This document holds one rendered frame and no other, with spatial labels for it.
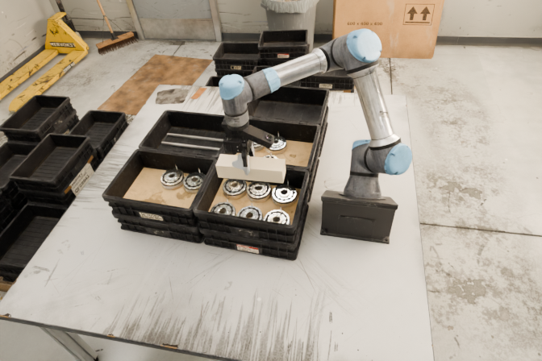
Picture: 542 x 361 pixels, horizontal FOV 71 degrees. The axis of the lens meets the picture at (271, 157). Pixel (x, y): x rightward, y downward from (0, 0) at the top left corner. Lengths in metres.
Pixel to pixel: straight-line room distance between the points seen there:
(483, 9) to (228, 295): 3.81
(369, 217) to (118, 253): 1.05
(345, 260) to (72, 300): 1.06
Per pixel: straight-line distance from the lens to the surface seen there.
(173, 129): 2.05
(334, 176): 1.85
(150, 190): 1.75
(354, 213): 1.50
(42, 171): 2.72
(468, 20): 4.57
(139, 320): 1.57
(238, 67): 3.34
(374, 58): 1.36
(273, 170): 1.30
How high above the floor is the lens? 2.03
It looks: 43 degrees down
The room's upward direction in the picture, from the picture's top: 6 degrees counter-clockwise
